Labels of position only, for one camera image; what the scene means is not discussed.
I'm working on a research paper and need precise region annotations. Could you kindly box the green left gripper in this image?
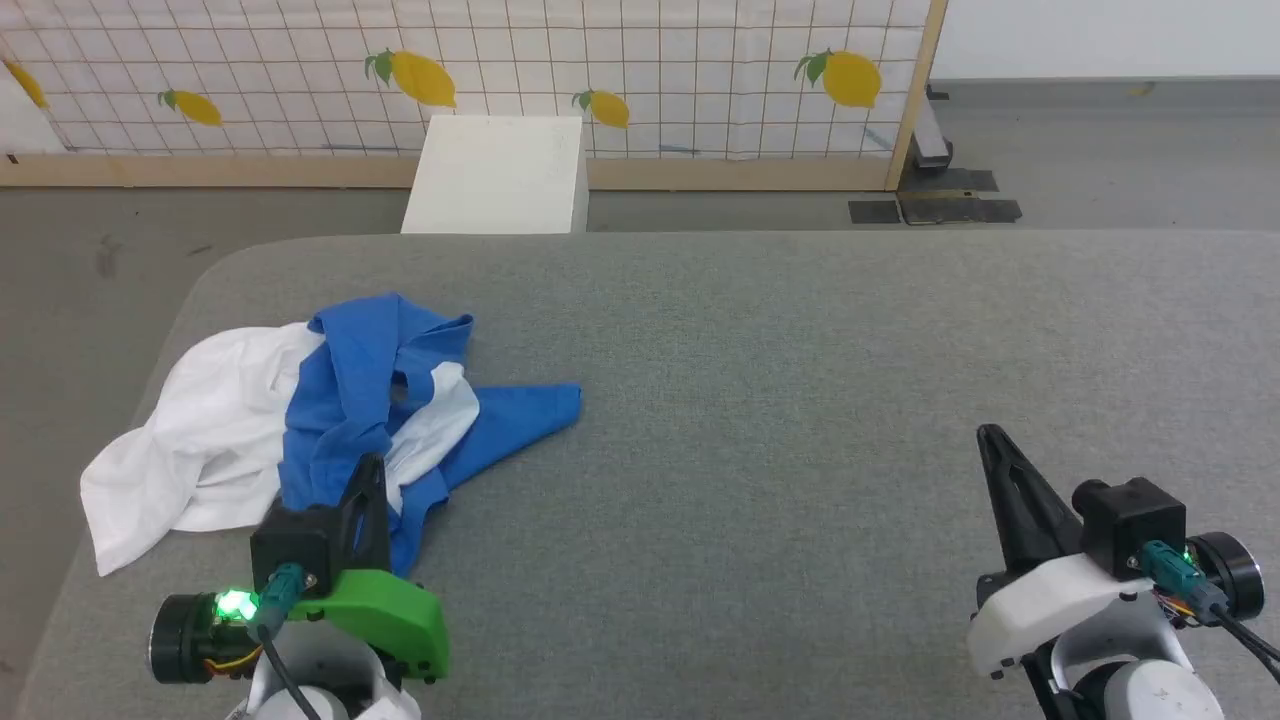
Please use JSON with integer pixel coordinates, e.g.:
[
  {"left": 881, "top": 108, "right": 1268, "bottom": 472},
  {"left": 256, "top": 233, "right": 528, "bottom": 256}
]
[{"left": 288, "top": 455, "right": 452, "bottom": 684}]

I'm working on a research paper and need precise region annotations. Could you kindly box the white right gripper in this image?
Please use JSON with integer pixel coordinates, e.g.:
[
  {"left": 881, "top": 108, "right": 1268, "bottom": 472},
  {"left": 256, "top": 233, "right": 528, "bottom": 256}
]
[{"left": 968, "top": 424, "right": 1197, "bottom": 681}]

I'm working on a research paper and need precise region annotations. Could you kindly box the blue and white shirt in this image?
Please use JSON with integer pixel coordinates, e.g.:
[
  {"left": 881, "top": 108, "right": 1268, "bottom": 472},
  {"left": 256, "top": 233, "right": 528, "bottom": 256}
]
[{"left": 80, "top": 292, "right": 583, "bottom": 579}]

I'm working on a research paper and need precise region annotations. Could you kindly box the black left gripper motor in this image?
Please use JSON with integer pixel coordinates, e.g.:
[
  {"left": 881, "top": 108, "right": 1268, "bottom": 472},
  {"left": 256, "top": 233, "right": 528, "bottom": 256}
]
[{"left": 150, "top": 593, "right": 263, "bottom": 687}]

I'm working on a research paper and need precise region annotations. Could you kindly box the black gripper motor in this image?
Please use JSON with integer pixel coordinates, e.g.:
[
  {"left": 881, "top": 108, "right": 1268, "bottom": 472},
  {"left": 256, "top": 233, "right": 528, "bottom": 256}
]
[
  {"left": 1188, "top": 532, "right": 1267, "bottom": 621},
  {"left": 150, "top": 593, "right": 263, "bottom": 687}
]

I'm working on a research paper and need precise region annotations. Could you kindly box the black right gripper motor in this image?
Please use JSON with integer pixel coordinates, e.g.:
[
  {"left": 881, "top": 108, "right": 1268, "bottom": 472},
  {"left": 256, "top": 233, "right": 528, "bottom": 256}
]
[{"left": 1188, "top": 532, "right": 1267, "bottom": 621}]

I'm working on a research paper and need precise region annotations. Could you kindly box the black floor plate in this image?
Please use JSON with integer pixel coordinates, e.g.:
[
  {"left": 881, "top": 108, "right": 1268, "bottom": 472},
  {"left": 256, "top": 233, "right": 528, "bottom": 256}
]
[{"left": 897, "top": 190, "right": 1023, "bottom": 225}]

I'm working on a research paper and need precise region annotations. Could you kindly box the white box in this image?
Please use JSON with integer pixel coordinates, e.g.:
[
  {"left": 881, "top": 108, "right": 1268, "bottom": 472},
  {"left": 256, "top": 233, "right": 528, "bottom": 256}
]
[{"left": 401, "top": 115, "right": 590, "bottom": 235}]

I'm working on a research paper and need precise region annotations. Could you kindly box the grey metal screen foot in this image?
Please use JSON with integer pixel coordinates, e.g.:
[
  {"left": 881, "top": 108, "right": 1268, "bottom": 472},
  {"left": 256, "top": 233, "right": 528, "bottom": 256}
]
[{"left": 912, "top": 85, "right": 954, "bottom": 169}]

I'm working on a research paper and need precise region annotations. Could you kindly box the lemon-print partition screen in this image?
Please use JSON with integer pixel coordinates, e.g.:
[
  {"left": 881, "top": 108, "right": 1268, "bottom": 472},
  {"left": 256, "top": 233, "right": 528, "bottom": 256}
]
[{"left": 0, "top": 0, "right": 951, "bottom": 193}]

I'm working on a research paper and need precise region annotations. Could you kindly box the lemon print grid screen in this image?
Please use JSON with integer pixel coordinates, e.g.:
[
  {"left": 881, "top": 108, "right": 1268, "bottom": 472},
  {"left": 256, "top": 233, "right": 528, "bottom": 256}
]
[{"left": 0, "top": 0, "right": 933, "bottom": 161}]

